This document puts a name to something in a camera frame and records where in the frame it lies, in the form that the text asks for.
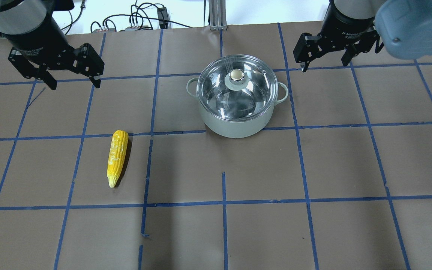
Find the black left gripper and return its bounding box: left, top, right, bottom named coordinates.
left=7, top=43, right=105, bottom=90

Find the aluminium frame post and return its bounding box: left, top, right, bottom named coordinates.
left=208, top=0, right=228, bottom=31

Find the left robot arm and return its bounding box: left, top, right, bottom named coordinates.
left=0, top=0, right=105, bottom=90

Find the black power adapter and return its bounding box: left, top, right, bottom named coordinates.
left=157, top=7, right=170, bottom=29

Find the glass pot lid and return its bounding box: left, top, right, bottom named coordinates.
left=194, top=54, right=279, bottom=122

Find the black cables bundle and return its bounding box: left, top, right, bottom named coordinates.
left=60, top=0, right=194, bottom=33

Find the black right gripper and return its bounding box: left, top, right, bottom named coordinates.
left=293, top=28, right=384, bottom=72

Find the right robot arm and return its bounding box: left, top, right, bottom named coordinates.
left=293, top=0, right=432, bottom=72

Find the yellow corn cob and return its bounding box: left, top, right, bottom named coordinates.
left=106, top=130, right=129, bottom=188

